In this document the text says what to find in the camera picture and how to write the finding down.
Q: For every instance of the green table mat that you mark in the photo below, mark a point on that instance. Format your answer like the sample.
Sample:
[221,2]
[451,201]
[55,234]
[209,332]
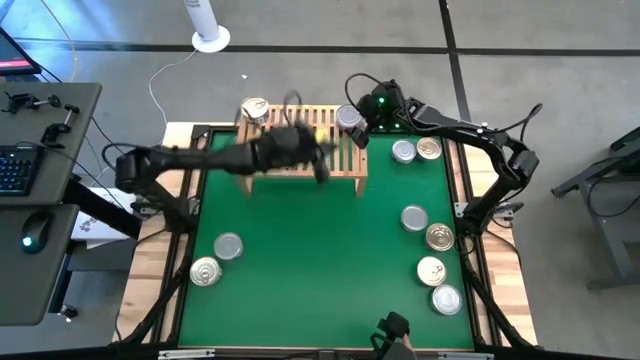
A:
[310,280]

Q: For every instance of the silver-lid green-label tuna can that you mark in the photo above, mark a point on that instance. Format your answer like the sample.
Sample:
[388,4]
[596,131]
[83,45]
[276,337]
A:
[228,245]
[446,299]
[414,218]
[403,151]
[347,117]

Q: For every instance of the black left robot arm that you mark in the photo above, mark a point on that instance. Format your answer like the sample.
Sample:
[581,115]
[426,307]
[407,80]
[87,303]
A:
[200,159]

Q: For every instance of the black desk clamp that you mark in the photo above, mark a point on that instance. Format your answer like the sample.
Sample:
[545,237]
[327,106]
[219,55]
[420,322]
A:
[30,101]
[57,129]

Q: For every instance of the black desk support beam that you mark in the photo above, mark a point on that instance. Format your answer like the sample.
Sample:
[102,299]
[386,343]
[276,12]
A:
[100,211]

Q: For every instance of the dark grey cart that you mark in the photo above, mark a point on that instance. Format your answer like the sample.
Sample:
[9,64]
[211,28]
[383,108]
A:
[620,235]

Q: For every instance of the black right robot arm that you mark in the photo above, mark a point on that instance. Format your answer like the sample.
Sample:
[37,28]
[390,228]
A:
[465,131]

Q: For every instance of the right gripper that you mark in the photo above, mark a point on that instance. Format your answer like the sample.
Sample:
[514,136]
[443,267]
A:
[372,112]

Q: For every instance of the black backlit keyboard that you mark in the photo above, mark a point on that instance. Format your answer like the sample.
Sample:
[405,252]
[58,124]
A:
[17,170]

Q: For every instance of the silver metal bracket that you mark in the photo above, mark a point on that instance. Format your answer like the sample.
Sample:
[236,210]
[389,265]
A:
[186,354]
[465,356]

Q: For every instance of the gold-lid blue-label tuna can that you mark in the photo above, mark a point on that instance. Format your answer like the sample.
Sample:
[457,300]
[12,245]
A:
[431,271]
[205,271]
[429,148]
[255,109]
[439,236]

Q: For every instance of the black laptop screen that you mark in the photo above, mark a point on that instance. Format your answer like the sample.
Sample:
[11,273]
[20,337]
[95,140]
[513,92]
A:
[15,50]

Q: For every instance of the white tower fan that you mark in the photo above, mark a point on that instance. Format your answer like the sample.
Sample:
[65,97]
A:
[207,30]

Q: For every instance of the white printed box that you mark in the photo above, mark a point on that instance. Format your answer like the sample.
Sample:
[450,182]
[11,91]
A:
[87,227]

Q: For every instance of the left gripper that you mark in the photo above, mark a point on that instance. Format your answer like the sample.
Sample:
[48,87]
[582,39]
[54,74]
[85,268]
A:
[290,147]

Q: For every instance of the wooden slatted shelf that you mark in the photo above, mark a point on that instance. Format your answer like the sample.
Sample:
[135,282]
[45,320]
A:
[350,173]

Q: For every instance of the black desk knob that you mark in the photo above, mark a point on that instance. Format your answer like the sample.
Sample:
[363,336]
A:
[67,312]

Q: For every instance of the black metal rig frame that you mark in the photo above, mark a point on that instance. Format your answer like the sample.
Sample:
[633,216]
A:
[250,352]

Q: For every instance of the black computer mouse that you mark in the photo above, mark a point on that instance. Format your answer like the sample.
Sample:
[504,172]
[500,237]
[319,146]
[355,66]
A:
[36,230]

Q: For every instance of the dark grey desk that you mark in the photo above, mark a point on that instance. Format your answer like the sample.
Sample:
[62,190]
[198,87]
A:
[75,165]
[30,290]

